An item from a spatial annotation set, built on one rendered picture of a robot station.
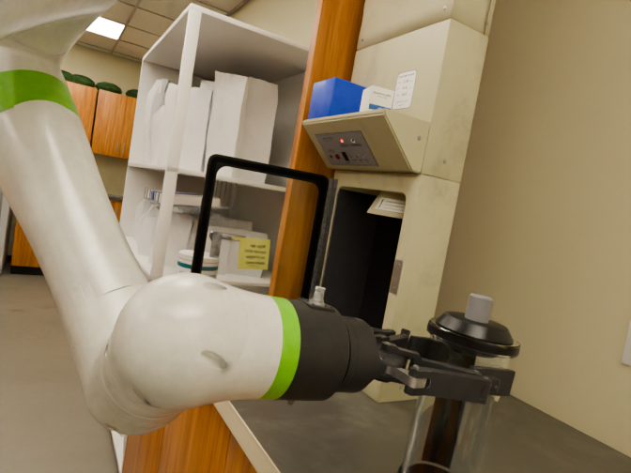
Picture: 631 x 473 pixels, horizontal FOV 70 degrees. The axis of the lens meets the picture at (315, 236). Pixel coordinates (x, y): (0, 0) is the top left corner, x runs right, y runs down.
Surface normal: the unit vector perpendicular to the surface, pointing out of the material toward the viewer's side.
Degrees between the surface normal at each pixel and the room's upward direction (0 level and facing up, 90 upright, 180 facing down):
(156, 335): 71
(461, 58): 90
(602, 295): 90
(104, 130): 90
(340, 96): 90
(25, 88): 59
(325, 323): 41
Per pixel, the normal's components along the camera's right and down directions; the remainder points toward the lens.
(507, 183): -0.85, -0.11
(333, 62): 0.49, 0.15
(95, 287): 0.19, -0.36
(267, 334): 0.61, -0.32
